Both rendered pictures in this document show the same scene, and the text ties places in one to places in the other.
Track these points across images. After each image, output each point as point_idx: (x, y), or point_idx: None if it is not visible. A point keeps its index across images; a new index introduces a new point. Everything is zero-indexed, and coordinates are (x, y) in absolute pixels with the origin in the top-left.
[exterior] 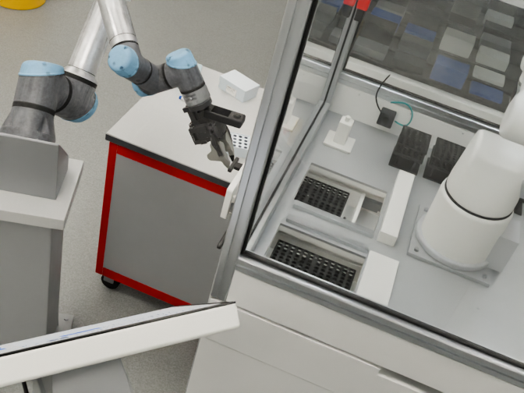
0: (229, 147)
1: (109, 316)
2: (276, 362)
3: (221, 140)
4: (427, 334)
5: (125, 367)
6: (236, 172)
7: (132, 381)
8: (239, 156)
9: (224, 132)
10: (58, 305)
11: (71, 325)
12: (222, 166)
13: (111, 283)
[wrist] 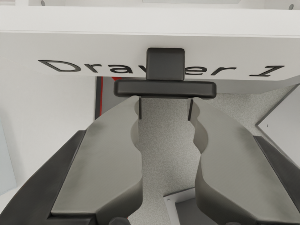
0: (134, 128)
1: (151, 175)
2: None
3: (142, 197)
4: None
5: (183, 147)
6: (56, 114)
7: (191, 139)
8: (0, 126)
9: (91, 223)
10: (181, 214)
11: (172, 194)
12: (52, 147)
13: None
